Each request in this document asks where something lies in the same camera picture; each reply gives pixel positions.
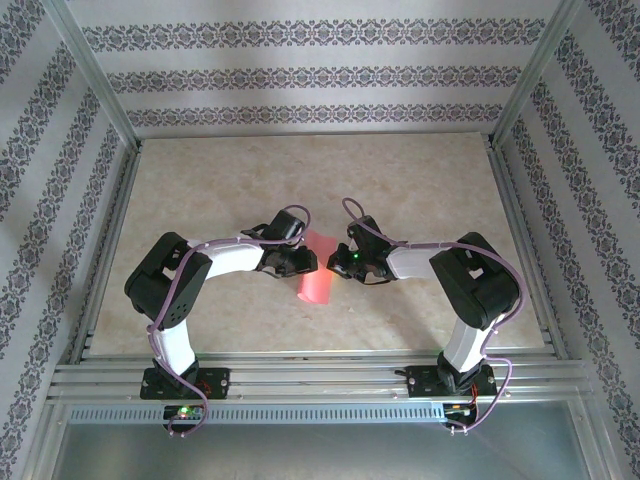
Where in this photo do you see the left aluminium side rail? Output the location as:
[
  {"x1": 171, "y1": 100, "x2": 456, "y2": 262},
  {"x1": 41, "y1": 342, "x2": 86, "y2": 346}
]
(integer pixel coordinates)
[{"x1": 69, "y1": 143, "x2": 145, "y2": 362}]

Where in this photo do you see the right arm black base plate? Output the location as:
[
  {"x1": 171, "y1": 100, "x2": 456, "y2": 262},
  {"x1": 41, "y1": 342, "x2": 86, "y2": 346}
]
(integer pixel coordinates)
[{"x1": 405, "y1": 364, "x2": 499, "y2": 400}]

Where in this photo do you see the aluminium frame post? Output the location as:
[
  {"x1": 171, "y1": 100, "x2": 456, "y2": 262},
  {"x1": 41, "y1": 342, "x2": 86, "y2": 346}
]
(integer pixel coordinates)
[
  {"x1": 47, "y1": 0, "x2": 140, "y2": 147},
  {"x1": 490, "y1": 0, "x2": 587, "y2": 147}
]

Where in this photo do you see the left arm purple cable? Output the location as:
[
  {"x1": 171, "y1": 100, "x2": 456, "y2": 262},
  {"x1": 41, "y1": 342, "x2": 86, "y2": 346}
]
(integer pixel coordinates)
[{"x1": 146, "y1": 203, "x2": 315, "y2": 439}]

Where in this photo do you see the aluminium side rail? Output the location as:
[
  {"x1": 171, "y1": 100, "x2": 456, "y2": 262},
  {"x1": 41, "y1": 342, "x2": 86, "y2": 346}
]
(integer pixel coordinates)
[
  {"x1": 485, "y1": 138, "x2": 570, "y2": 359},
  {"x1": 69, "y1": 143, "x2": 145, "y2": 362}
]

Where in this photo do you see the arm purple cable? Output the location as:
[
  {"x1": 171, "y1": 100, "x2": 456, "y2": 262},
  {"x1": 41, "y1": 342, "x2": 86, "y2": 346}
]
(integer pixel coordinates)
[
  {"x1": 341, "y1": 197, "x2": 527, "y2": 435},
  {"x1": 146, "y1": 203, "x2": 315, "y2": 439}
]

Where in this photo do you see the left aluminium frame post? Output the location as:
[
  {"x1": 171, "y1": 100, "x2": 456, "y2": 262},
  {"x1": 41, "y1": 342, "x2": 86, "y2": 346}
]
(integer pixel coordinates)
[{"x1": 47, "y1": 0, "x2": 140, "y2": 147}]

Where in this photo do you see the right aluminium frame post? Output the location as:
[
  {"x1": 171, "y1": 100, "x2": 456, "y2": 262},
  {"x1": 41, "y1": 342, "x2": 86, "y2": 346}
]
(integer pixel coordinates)
[{"x1": 490, "y1": 0, "x2": 587, "y2": 147}]

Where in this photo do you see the red cloth piece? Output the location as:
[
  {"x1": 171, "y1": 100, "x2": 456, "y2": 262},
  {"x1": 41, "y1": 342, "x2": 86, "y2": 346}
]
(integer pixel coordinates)
[{"x1": 295, "y1": 230, "x2": 337, "y2": 305}]

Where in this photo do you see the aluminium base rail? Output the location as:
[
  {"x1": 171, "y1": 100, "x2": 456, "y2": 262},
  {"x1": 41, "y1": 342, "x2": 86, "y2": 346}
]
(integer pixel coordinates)
[{"x1": 47, "y1": 351, "x2": 594, "y2": 404}]

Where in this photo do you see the right aluminium side rail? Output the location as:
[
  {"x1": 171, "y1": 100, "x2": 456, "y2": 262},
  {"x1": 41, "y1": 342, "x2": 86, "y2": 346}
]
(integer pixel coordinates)
[{"x1": 485, "y1": 138, "x2": 570, "y2": 359}]

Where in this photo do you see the slotted grey cable duct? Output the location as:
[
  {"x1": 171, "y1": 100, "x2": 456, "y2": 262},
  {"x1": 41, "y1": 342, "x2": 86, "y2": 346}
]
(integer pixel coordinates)
[{"x1": 67, "y1": 403, "x2": 446, "y2": 424}]

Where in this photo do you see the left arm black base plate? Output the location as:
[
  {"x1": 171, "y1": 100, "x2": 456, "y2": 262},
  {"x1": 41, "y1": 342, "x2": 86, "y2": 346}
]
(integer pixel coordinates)
[{"x1": 141, "y1": 367, "x2": 232, "y2": 401}]

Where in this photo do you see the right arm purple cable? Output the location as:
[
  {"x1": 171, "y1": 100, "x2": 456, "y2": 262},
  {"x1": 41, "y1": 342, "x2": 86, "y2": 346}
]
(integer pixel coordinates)
[{"x1": 341, "y1": 197, "x2": 527, "y2": 435}]

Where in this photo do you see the grey metal panel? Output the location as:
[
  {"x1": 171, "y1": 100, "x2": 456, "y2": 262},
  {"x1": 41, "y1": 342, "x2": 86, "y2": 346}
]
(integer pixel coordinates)
[{"x1": 49, "y1": 422, "x2": 604, "y2": 480}]

